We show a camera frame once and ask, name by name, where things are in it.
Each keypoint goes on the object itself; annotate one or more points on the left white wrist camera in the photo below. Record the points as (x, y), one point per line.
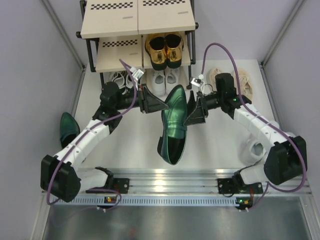
(137, 73)

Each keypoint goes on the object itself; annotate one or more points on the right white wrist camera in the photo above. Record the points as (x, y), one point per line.
(197, 82)

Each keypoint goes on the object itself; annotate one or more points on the green pointed shoe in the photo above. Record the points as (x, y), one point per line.
(68, 130)
(172, 143)

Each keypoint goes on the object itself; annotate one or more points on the gold loafer one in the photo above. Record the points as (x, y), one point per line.
(174, 49)
(155, 46)

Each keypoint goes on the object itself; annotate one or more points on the beige black-framed shoe shelf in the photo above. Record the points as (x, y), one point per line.
(117, 29)

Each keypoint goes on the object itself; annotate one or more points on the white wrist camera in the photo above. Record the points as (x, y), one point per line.
(197, 82)
(137, 73)

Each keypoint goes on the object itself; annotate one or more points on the white chunky sneaker right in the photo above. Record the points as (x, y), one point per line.
(276, 124)

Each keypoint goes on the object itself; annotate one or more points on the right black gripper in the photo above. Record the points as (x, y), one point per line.
(196, 111)

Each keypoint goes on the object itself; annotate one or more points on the black white sneaker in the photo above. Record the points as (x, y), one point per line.
(118, 77)
(130, 83)

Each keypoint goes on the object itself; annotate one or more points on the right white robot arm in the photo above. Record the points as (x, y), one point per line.
(283, 165)

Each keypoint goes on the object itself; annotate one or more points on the white chunky sneaker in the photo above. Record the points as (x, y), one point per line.
(252, 151)
(276, 124)

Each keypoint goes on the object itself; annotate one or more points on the beige sneaker one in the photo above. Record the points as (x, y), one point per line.
(245, 83)
(212, 75)

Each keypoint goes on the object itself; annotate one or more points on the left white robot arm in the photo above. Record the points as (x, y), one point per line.
(82, 145)

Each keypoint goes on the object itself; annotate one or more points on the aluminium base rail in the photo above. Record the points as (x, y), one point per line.
(165, 182)

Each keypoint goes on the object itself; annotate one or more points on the perforated grey cable duct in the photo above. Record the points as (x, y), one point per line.
(127, 200)

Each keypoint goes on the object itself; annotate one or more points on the white chunky sneaker left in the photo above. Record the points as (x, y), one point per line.
(252, 151)

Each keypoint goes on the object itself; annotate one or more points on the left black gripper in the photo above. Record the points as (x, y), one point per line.
(148, 103)

